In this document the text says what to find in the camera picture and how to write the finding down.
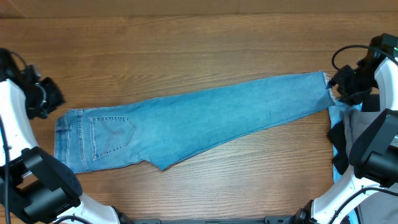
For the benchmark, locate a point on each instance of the black garment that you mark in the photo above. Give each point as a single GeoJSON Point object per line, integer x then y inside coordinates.
{"type": "Point", "coordinates": [336, 134]}

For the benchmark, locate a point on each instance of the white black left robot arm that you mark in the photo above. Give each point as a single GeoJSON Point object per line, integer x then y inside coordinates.
{"type": "Point", "coordinates": [35, 186]}

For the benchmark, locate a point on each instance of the grey trousers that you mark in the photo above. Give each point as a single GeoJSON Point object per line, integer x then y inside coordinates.
{"type": "Point", "coordinates": [379, 208]}

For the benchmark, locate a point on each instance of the light blue denim jeans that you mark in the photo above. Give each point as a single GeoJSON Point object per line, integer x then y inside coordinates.
{"type": "Point", "coordinates": [167, 130]}

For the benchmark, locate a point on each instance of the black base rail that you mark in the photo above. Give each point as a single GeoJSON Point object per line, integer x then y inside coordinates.
{"type": "Point", "coordinates": [217, 221]}

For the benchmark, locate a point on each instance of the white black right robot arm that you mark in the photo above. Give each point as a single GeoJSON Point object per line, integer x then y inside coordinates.
{"type": "Point", "coordinates": [364, 134]}

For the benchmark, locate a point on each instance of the brown cardboard back panel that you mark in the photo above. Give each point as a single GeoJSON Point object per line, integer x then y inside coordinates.
{"type": "Point", "coordinates": [116, 8]}

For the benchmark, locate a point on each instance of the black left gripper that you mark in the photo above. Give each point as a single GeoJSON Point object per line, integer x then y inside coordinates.
{"type": "Point", "coordinates": [56, 99]}

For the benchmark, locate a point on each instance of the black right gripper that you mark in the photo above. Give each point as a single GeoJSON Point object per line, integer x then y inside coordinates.
{"type": "Point", "coordinates": [339, 82]}

